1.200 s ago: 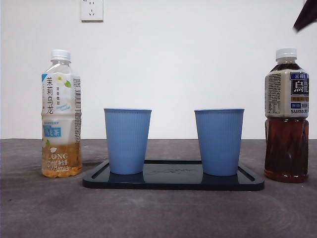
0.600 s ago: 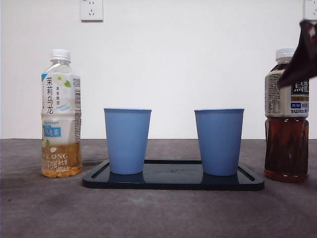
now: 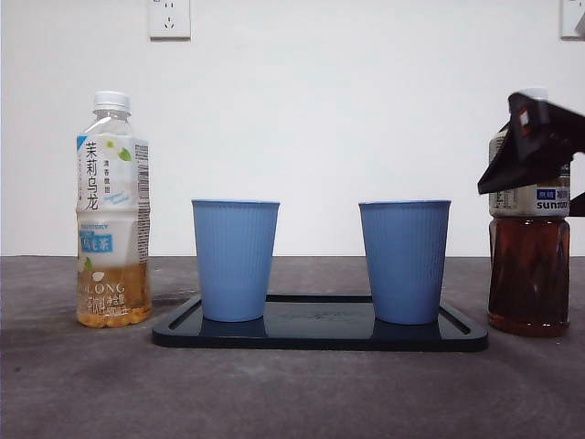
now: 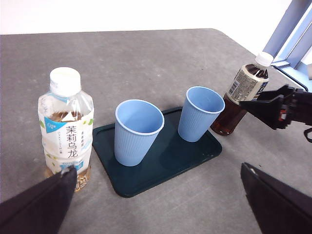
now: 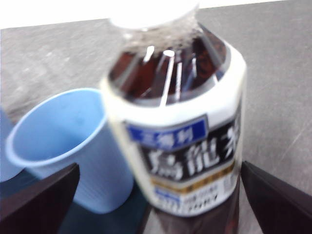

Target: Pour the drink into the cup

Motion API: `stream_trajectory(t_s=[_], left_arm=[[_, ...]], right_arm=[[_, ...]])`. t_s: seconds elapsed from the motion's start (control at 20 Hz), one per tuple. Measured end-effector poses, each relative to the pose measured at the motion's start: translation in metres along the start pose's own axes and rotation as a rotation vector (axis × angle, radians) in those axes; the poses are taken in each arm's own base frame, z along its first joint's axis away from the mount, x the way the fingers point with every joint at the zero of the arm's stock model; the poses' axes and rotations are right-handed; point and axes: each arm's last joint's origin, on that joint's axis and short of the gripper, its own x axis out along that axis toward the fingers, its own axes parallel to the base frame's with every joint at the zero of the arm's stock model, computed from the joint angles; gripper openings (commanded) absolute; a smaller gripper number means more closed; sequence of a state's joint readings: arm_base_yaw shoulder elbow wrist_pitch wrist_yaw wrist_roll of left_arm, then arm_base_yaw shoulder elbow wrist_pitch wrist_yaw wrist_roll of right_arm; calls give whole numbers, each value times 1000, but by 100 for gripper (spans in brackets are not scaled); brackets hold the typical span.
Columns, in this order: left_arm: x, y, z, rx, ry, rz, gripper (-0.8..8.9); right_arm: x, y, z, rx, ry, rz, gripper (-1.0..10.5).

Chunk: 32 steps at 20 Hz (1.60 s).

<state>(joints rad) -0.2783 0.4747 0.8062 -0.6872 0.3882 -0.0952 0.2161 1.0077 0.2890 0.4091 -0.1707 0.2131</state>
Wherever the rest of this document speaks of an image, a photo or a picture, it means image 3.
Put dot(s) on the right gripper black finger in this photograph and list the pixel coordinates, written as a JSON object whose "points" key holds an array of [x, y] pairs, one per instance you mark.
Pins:
{"points": [[512, 171], [579, 200]]}

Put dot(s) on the blue ribbed cup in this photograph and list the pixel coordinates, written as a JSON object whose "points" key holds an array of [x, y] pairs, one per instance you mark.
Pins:
{"points": [[233, 260], [404, 260]]}

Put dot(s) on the jasmine oolong tea bottle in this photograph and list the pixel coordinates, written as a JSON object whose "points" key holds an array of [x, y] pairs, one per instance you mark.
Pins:
{"points": [[112, 238]]}

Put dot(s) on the dark blue tray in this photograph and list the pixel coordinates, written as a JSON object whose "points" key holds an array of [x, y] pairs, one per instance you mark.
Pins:
{"points": [[320, 336]]}

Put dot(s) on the dark oolong tea bottle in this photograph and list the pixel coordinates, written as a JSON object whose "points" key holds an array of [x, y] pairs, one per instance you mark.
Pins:
{"points": [[528, 274]]}

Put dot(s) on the white wall socket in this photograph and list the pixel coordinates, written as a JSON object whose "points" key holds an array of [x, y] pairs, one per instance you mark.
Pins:
{"points": [[571, 18], [169, 20]]}

